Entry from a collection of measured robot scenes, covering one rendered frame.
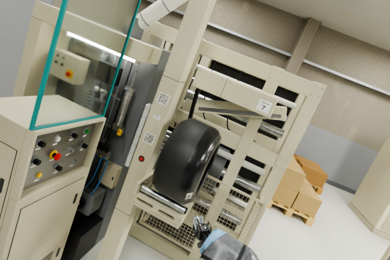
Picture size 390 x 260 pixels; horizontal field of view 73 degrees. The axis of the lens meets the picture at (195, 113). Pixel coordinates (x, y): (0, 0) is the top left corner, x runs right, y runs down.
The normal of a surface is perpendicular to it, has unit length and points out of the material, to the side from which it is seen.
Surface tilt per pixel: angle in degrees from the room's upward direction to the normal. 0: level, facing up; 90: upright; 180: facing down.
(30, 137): 90
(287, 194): 90
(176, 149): 63
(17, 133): 90
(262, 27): 90
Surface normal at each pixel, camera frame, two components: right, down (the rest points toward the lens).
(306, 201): -0.15, 0.15
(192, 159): -0.10, -0.26
